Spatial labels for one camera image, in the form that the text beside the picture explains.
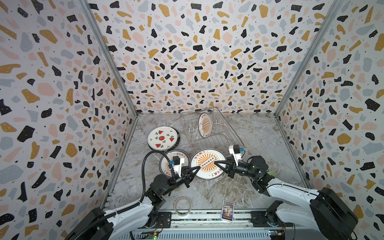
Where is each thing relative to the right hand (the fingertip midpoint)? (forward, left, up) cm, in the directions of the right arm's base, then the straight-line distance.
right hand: (214, 161), depth 70 cm
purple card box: (-17, -7, -21) cm, 28 cm away
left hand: (-2, +7, -1) cm, 8 cm away
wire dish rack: (+33, -9, -23) cm, 41 cm away
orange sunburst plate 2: (+35, +5, -15) cm, 38 cm away
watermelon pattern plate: (+27, +33, -20) cm, 47 cm away
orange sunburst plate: (+1, +4, +1) cm, 5 cm away
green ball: (+5, -37, -24) cm, 44 cm away
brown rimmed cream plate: (+25, +23, -21) cm, 40 cm away
